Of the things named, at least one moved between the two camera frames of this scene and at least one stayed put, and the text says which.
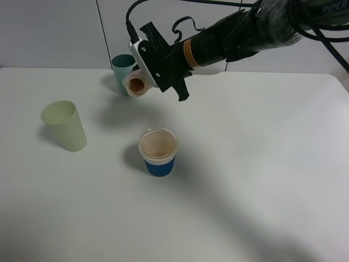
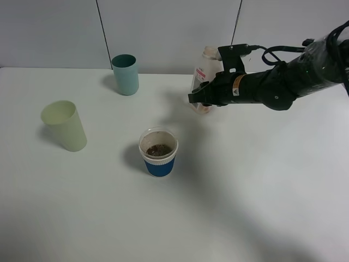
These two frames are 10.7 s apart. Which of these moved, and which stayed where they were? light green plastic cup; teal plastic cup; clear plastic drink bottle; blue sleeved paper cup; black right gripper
Moved: clear plastic drink bottle; black right gripper
Stayed: blue sleeved paper cup; light green plastic cup; teal plastic cup
